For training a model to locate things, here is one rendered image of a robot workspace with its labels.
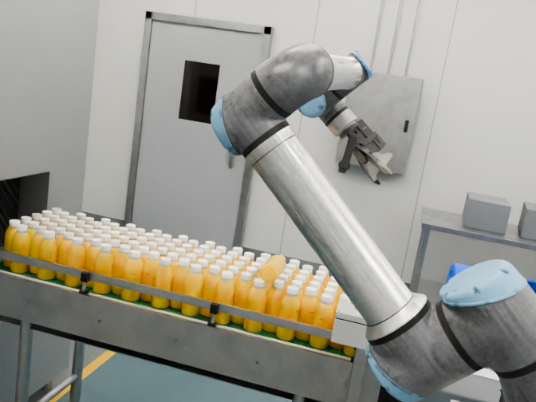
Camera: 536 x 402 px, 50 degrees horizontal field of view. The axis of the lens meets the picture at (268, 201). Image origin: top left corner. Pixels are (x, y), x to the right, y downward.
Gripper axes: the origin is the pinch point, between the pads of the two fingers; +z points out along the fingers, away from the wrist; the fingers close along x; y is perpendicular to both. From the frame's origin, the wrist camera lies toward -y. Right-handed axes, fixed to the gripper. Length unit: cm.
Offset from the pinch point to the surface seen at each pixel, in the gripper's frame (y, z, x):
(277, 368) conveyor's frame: -62, 25, 29
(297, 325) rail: -48, 19, 24
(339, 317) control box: -37.5, 23.1, 4.1
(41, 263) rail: -106, -58, 47
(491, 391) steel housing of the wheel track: -12, 75, 19
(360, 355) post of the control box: -39, 37, 9
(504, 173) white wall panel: 187, 59, 294
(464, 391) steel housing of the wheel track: -19, 70, 21
